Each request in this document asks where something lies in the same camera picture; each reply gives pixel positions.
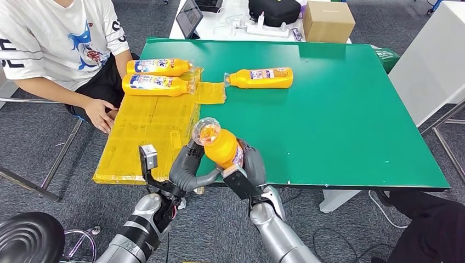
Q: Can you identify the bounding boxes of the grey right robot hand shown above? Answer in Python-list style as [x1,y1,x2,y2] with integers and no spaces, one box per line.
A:
[237,139,268,188]

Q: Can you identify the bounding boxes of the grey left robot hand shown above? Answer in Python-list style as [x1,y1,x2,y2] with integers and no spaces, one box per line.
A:
[168,139,223,193]

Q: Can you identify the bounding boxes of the orange detergent bottle clear cap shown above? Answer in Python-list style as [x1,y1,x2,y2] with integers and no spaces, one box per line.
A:
[191,117,245,170]
[223,67,294,90]
[121,73,199,98]
[126,58,195,78]

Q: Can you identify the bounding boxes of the yellow taped cardboard board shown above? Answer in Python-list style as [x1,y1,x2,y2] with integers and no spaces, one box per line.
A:
[92,67,226,186]

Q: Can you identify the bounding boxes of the white table leg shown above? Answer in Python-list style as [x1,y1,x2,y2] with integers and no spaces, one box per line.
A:
[319,189,362,214]

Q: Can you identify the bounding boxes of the white power strip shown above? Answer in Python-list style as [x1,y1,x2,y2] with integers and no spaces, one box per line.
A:
[246,13,291,39]

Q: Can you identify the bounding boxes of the black tablet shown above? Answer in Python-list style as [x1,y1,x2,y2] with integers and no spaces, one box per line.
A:
[176,0,204,40]

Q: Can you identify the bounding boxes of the black zip bag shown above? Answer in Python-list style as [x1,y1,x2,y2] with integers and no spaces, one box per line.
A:
[248,0,302,28]

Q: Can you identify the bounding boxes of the white desk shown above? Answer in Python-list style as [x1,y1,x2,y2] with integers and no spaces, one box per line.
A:
[168,0,353,44]

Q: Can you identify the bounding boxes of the brown cardboard box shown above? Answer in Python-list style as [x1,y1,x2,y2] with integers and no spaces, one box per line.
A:
[302,1,357,44]

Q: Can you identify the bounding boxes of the black round stool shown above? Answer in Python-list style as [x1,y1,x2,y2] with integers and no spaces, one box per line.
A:
[0,212,101,263]

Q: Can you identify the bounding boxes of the black case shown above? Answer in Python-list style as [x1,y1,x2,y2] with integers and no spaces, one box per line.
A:
[194,0,224,13]

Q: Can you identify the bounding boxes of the green bin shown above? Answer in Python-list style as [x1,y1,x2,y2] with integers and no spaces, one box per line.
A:
[370,45,401,75]

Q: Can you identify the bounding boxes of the person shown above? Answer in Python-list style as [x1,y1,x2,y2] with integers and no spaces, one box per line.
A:
[370,190,465,263]
[0,0,140,135]

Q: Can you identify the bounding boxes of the white side table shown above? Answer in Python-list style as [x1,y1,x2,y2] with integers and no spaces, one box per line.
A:
[388,1,465,128]

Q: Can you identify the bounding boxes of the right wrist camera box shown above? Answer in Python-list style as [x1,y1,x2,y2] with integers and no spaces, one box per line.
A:
[222,164,263,201]

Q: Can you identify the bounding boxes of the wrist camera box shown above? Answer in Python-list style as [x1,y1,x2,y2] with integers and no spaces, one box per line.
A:
[138,144,159,182]
[222,164,263,201]

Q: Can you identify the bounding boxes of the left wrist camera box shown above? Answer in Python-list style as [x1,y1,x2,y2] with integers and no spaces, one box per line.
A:
[138,144,159,182]

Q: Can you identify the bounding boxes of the white charger cable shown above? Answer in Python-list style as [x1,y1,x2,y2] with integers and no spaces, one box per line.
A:
[212,8,249,39]

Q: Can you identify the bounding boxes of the metal chair frame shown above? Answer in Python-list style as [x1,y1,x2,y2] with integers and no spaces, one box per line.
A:
[0,96,85,203]

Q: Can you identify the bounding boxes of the metal table frame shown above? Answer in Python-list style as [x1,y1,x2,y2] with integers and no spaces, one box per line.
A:
[417,99,465,185]

